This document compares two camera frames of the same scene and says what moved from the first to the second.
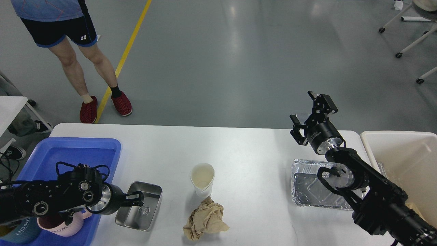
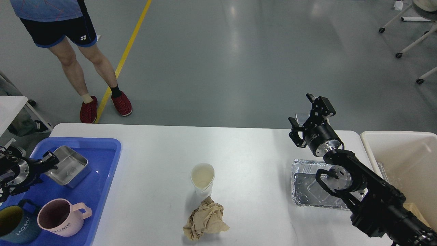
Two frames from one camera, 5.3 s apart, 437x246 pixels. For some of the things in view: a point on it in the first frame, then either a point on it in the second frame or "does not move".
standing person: [64, 25] does not move
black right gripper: [323, 136] does not move
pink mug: [55, 224] does not move
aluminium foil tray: [308, 189] does not move
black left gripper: [112, 198] → [28, 172]
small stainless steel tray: [142, 217] → [73, 167]
